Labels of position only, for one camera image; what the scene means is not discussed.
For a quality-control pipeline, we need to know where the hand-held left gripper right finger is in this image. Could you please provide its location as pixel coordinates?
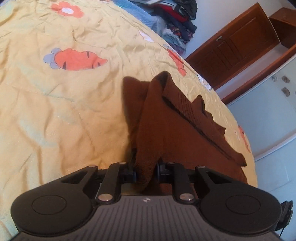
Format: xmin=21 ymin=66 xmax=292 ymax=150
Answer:
xmin=155 ymin=162 xmax=226 ymax=205

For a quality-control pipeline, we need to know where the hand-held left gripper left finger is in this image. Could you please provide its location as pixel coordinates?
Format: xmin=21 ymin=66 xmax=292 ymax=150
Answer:
xmin=60 ymin=148 xmax=139 ymax=205

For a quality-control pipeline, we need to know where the brown knit sweater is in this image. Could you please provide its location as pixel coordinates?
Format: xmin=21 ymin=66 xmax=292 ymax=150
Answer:
xmin=122 ymin=71 xmax=248 ymax=195

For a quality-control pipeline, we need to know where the pile of clothes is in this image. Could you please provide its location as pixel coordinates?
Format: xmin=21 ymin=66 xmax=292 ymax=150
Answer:
xmin=141 ymin=0 xmax=198 ymax=54

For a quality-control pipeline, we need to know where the yellow carrot print quilt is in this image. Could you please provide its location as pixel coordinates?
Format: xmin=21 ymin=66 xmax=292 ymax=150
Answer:
xmin=0 ymin=0 xmax=258 ymax=232

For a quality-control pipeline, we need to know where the white sliding wardrobe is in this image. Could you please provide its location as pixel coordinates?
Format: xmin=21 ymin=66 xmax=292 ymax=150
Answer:
xmin=215 ymin=44 xmax=296 ymax=159

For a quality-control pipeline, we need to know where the brown wooden door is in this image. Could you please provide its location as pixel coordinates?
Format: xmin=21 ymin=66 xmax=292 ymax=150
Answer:
xmin=185 ymin=3 xmax=296 ymax=105

